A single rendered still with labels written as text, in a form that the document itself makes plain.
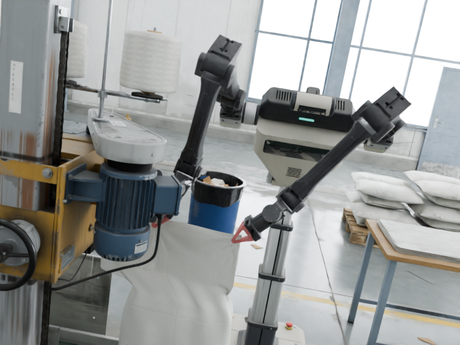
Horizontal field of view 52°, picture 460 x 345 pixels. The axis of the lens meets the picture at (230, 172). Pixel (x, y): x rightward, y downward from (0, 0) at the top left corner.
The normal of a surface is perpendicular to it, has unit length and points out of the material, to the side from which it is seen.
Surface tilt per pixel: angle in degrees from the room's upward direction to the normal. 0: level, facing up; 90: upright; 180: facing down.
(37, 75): 90
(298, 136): 40
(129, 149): 90
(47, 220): 90
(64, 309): 90
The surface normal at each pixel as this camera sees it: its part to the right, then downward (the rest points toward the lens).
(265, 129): 0.06, -0.59
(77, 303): -0.09, 0.22
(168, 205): 0.32, 0.28
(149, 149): 0.62, 0.29
